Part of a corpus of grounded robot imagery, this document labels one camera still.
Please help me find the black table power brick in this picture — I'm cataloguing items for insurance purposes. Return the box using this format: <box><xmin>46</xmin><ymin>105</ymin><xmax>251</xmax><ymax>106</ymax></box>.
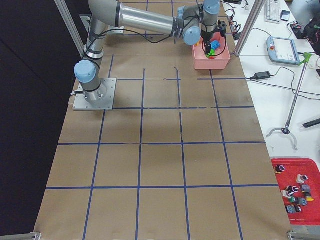
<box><xmin>253</xmin><ymin>71</ymin><xmax>272</xmax><ymax>80</ymax></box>

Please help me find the usb hub with cables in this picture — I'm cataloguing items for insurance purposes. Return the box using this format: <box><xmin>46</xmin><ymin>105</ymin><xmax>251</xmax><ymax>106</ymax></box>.
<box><xmin>225</xmin><ymin>8</ymin><xmax>242</xmax><ymax>41</ymax></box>

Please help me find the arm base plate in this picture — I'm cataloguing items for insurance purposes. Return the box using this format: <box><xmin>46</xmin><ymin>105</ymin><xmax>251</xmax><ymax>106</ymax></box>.
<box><xmin>73</xmin><ymin>78</ymin><xmax>117</xmax><ymax>111</ymax></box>

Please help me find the green toy block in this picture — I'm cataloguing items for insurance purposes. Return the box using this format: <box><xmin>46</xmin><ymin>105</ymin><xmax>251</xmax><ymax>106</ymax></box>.
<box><xmin>206</xmin><ymin>49</ymin><xmax>216</xmax><ymax>59</ymax></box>

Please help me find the blue toy block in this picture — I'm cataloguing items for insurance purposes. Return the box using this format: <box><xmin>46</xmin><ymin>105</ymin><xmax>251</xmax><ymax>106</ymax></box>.
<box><xmin>210</xmin><ymin>40</ymin><xmax>221</xmax><ymax>50</ymax></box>

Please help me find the pink plastic box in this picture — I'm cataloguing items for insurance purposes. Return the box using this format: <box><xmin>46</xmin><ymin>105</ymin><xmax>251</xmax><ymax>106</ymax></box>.
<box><xmin>192</xmin><ymin>32</ymin><xmax>231</xmax><ymax>70</ymax></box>

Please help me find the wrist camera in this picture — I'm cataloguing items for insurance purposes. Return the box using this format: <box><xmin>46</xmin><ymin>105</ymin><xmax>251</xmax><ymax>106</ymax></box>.
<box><xmin>216</xmin><ymin>20</ymin><xmax>227</xmax><ymax>37</ymax></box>

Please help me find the white keyboard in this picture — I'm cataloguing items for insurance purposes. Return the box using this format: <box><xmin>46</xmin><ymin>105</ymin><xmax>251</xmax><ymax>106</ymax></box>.
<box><xmin>265</xmin><ymin>0</ymin><xmax>281</xmax><ymax>24</ymax></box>

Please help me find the metal reacher grabber tool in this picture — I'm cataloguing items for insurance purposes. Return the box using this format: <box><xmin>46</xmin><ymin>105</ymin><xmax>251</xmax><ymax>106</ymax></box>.
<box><xmin>265</xmin><ymin>52</ymin><xmax>312</xmax><ymax>151</ymax></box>

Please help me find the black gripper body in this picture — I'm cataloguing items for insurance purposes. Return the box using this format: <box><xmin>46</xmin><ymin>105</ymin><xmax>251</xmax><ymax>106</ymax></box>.
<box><xmin>201</xmin><ymin>30</ymin><xmax>215</xmax><ymax>47</ymax></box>

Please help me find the red plastic tray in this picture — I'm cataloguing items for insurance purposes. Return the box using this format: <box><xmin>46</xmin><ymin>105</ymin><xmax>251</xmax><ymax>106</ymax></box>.
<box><xmin>271</xmin><ymin>158</ymin><xmax>320</xmax><ymax>225</ymax></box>

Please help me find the teach pendant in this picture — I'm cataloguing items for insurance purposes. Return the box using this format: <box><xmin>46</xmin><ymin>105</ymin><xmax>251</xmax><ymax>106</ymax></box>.
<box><xmin>266</xmin><ymin>36</ymin><xmax>300</xmax><ymax>65</ymax></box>

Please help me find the aluminium profile post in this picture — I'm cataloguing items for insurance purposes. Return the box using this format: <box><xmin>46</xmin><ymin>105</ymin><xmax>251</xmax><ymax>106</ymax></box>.
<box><xmin>234</xmin><ymin>0</ymin><xmax>266</xmax><ymax>57</ymax></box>

